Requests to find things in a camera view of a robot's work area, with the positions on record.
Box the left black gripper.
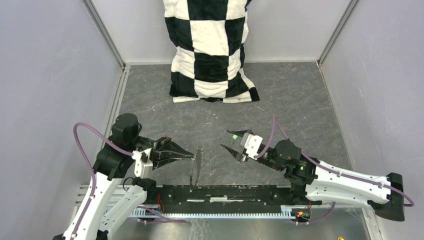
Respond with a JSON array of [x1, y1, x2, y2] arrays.
[[129, 134, 195, 169]]

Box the large metal keyring plate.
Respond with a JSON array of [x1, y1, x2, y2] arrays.
[[189, 146, 204, 186]]

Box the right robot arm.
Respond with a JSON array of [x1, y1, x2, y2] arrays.
[[225, 129, 405, 222]]

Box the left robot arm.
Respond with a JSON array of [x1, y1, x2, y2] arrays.
[[54, 113, 194, 240]]

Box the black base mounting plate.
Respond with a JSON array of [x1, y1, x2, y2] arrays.
[[141, 185, 322, 215]]

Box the black white checkered blanket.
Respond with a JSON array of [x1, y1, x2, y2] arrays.
[[163, 0, 260, 103]]

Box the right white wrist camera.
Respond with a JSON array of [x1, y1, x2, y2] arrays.
[[240, 133, 263, 156]]

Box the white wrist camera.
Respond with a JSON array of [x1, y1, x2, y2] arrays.
[[240, 133, 263, 156], [132, 148, 153, 179]]

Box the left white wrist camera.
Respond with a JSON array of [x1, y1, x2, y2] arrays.
[[132, 148, 153, 179]]

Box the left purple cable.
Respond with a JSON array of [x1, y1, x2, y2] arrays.
[[67, 122, 188, 240]]

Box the grey slotted cable duct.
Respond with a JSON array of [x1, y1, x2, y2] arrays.
[[128, 208, 295, 220]]

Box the aluminium frame rail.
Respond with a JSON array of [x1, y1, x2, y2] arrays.
[[75, 184, 377, 209]]

